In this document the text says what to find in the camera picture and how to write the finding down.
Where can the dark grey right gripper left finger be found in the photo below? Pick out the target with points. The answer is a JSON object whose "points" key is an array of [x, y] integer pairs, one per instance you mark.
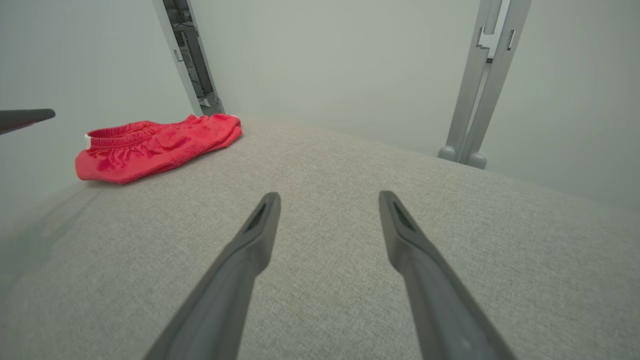
{"points": [[225, 300]]}

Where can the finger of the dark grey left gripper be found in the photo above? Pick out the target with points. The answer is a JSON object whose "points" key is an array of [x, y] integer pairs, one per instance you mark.
{"points": [[22, 120]]}

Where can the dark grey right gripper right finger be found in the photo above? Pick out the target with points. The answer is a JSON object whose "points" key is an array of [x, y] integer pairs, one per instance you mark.
{"points": [[440, 310]]}

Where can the red shorts with white hem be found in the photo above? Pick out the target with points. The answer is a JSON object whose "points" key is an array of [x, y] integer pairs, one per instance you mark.
{"points": [[150, 150]]}

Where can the grey partition post round feet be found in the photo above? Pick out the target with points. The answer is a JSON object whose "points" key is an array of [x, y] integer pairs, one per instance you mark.
{"points": [[475, 100]]}

